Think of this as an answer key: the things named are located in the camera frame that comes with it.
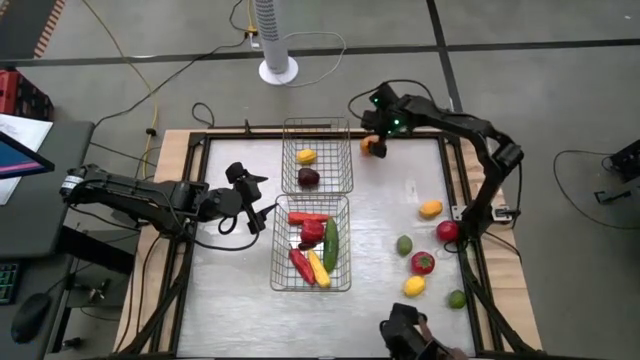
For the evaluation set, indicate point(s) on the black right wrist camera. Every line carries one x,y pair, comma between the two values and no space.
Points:
384,96

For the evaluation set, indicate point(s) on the black handheld device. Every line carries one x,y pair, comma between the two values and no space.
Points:
400,330

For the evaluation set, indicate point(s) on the dark purple plum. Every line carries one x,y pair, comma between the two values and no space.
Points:
308,177

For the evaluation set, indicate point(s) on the silver mounting bracket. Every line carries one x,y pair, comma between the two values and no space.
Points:
500,214

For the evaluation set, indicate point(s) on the red crate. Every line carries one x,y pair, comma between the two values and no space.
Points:
20,95

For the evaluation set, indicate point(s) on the yellow lemon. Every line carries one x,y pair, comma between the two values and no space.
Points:
414,286
306,156

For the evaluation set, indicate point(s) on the dark keyboard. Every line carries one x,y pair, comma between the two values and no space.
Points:
9,282

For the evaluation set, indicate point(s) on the orange-red carrot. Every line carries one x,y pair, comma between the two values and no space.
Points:
305,218

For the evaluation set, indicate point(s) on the black computer mouse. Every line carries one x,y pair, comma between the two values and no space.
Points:
30,317

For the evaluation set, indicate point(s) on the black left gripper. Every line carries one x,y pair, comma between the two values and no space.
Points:
247,200

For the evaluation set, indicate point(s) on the yellow-white power plug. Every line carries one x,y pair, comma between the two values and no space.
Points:
252,40

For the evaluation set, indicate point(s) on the tilted computer monitor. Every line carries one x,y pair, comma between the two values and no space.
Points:
17,160

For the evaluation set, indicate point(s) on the grey desk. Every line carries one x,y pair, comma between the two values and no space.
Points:
50,225

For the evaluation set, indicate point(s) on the red fruit with green calyx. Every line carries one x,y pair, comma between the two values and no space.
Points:
423,263

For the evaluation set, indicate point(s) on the orange-yellow mango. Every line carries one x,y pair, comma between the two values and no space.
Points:
431,209

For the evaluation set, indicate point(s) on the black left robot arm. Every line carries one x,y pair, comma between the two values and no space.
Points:
140,195

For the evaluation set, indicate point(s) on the white tower fan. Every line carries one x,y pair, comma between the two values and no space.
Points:
272,40

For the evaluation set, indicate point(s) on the yellow corn cob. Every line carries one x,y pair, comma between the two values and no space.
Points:
320,271

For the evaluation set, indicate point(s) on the black mat with orange stripes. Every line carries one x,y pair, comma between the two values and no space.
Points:
20,25

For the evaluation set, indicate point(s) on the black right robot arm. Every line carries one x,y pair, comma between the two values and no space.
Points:
450,119

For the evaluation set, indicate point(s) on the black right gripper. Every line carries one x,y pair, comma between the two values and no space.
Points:
395,122

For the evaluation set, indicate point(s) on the white paper sheet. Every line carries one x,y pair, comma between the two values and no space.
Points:
25,130

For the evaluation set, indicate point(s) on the black frame hook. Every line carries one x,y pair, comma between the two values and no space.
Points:
246,126

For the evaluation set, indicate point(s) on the light wooden table board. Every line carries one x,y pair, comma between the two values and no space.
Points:
172,155

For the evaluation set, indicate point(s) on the black floor device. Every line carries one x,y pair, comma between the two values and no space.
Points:
625,160

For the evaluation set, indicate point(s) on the red bell pepper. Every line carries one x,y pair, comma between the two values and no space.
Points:
312,232

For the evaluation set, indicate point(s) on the black table frame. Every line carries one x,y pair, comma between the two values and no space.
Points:
230,135

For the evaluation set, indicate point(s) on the green lime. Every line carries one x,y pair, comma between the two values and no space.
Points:
457,299
404,245

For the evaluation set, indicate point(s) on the red apple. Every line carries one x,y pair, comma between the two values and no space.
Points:
447,231

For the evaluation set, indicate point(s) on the red chili pepper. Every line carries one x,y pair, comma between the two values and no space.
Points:
301,265

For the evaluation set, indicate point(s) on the green cucumber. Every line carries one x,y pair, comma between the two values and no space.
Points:
331,245

